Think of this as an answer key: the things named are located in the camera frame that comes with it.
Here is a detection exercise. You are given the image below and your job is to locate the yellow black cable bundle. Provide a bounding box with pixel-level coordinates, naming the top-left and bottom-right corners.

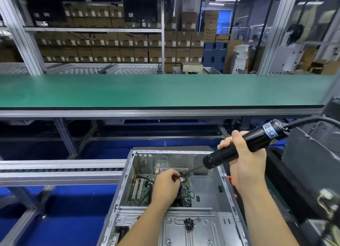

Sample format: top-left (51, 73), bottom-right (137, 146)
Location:
top-left (316, 187), bottom-right (340, 233)

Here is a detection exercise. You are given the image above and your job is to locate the grey metal computer case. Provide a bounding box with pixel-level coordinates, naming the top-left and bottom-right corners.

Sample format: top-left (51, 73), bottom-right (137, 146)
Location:
top-left (97, 145), bottom-right (250, 246)

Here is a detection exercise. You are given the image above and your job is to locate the person's left forearm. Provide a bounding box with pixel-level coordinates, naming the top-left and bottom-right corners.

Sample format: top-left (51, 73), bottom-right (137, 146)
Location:
top-left (117, 201), bottom-right (171, 246)

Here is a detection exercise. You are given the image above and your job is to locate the green motherboard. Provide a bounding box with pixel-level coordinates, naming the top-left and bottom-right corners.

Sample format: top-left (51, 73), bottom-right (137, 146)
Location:
top-left (126, 171), bottom-right (193, 208)

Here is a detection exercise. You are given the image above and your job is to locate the orange black handle screwdriver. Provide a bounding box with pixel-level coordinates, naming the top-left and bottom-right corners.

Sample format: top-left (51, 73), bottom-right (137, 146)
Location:
top-left (227, 174), bottom-right (238, 199)

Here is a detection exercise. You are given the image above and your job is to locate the person's right hand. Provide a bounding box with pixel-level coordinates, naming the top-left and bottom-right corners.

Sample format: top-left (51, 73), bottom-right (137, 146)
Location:
top-left (217, 129), bottom-right (268, 193)

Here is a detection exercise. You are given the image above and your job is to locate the stack of cardboard boxes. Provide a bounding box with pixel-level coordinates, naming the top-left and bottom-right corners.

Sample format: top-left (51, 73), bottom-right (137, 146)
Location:
top-left (34, 1), bottom-right (234, 74)

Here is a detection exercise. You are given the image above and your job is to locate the grey flat metal rail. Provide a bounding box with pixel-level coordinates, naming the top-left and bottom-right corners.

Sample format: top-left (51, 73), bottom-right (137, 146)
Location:
top-left (0, 159), bottom-right (128, 187)

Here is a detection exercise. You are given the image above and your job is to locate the green conveyor belt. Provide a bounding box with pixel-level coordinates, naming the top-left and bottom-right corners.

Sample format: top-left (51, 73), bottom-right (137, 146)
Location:
top-left (0, 74), bottom-right (340, 111)

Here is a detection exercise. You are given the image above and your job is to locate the person's left hand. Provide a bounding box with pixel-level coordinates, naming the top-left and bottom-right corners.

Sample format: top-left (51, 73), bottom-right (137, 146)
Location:
top-left (150, 168), bottom-right (184, 208)

